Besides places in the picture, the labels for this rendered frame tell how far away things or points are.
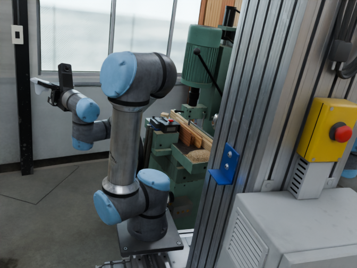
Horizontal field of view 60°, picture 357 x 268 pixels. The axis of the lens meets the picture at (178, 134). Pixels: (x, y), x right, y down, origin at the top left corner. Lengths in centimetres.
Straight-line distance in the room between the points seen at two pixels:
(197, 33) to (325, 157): 107
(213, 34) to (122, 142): 92
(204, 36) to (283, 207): 109
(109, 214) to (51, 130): 210
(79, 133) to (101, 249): 130
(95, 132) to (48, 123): 184
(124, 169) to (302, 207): 49
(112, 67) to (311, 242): 60
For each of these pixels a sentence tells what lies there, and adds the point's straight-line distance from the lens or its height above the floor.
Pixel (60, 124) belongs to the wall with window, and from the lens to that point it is 301.
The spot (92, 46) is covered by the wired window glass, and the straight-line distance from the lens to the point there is 296.
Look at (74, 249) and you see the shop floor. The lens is 232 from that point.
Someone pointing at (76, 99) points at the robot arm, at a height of 124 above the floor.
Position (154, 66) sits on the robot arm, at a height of 144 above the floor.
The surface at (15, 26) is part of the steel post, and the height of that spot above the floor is 126.
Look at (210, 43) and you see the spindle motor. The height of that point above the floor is 143.
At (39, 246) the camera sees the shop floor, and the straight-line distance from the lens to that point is 236.
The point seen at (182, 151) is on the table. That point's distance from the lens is 162.
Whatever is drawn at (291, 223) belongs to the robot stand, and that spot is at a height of 123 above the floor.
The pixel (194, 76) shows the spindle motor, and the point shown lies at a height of 125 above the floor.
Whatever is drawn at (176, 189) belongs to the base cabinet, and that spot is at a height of 67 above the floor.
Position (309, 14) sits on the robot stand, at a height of 162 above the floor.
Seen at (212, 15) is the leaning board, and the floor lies 153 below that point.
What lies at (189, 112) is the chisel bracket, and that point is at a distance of 176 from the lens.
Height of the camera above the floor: 160
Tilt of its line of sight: 23 degrees down
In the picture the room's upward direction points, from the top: 9 degrees clockwise
